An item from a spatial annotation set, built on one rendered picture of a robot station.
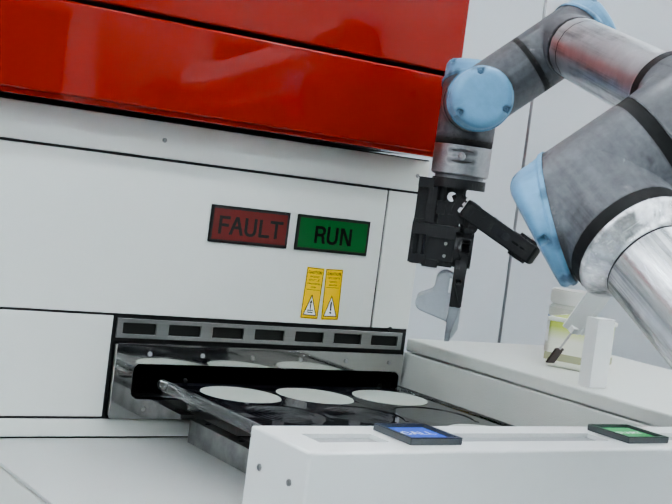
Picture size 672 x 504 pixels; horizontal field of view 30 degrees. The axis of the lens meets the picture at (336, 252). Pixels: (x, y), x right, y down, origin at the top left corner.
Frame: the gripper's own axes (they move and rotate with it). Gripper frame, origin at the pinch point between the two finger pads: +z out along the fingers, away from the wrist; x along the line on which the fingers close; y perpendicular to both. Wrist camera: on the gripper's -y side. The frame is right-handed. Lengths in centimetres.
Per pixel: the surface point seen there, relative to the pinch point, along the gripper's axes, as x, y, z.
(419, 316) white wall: -203, 8, 20
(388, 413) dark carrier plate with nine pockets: 12.1, 6.5, 9.7
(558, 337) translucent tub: -3.9, -14.0, -0.9
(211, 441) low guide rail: 14.3, 27.5, 16.1
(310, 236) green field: -2.6, 20.7, -9.7
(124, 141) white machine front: 14.7, 42.9, -18.9
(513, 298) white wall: -225, -19, 12
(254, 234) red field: 2.8, 27.4, -9.2
